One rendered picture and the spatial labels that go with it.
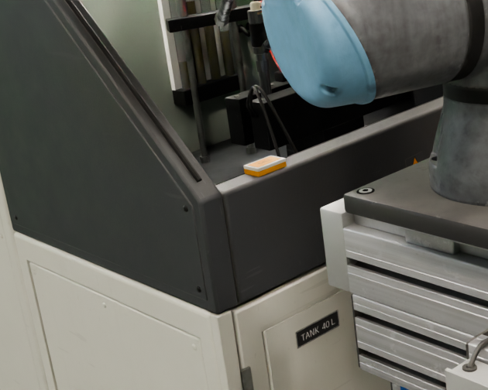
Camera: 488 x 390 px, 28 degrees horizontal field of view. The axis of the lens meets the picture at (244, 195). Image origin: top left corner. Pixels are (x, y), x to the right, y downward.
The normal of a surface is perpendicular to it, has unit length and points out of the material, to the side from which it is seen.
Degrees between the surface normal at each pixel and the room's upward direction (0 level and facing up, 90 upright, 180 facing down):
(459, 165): 72
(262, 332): 90
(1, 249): 90
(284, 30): 97
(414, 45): 100
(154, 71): 90
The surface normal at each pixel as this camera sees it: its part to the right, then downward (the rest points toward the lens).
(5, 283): -0.76, 0.31
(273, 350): 0.64, 0.17
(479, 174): -0.59, 0.04
